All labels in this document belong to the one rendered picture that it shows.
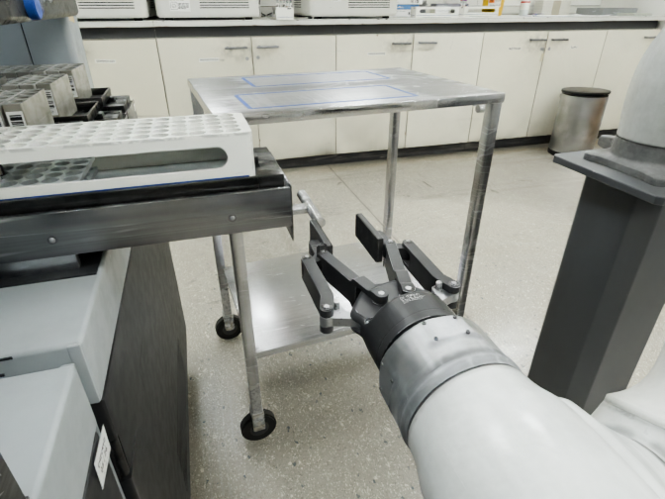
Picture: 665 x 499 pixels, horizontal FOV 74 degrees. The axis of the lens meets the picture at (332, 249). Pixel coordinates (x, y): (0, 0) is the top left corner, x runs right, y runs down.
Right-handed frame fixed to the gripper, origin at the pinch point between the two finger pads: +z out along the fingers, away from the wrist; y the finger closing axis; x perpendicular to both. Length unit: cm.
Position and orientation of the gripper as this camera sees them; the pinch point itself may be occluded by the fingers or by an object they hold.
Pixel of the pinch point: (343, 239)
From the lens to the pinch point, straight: 50.8
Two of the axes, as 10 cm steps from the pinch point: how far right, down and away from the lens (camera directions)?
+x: 0.0, 8.7, 4.9
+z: -2.9, -4.7, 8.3
